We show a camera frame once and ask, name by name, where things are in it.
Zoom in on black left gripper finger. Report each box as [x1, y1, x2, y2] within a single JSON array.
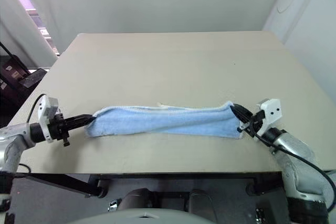
[[67, 119, 94, 132], [64, 114, 95, 125]]

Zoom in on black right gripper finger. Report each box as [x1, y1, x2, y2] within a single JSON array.
[[230, 103, 253, 120], [232, 108, 249, 126]]

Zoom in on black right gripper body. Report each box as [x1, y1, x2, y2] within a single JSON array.
[[237, 110, 265, 138]]

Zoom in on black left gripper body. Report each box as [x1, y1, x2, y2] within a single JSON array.
[[49, 113, 71, 147]]

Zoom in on light blue towel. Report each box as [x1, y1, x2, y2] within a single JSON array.
[[83, 100, 244, 140]]

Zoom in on black flat box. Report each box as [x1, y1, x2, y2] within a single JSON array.
[[19, 68, 50, 89]]

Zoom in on dark cases with labels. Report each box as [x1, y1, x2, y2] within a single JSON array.
[[0, 41, 35, 124]]

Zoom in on dark rounded shape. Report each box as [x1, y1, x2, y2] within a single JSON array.
[[119, 188, 160, 212]]

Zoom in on grey robot torso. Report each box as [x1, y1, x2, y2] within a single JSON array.
[[67, 208, 211, 224]]

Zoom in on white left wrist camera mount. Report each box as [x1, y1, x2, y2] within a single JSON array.
[[37, 95, 59, 144]]

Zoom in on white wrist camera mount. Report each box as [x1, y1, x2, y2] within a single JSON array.
[[37, 95, 59, 144], [256, 98, 282, 133]]

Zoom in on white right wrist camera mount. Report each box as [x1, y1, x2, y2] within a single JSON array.
[[256, 98, 282, 133]]

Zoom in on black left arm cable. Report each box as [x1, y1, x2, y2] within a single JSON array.
[[27, 93, 47, 124]]

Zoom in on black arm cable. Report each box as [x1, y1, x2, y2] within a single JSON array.
[[246, 125, 333, 213], [27, 93, 47, 124]]

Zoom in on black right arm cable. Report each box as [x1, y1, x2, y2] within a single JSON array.
[[246, 125, 333, 213]]

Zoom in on black metal table frame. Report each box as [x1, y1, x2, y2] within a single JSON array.
[[10, 172, 286, 199]]

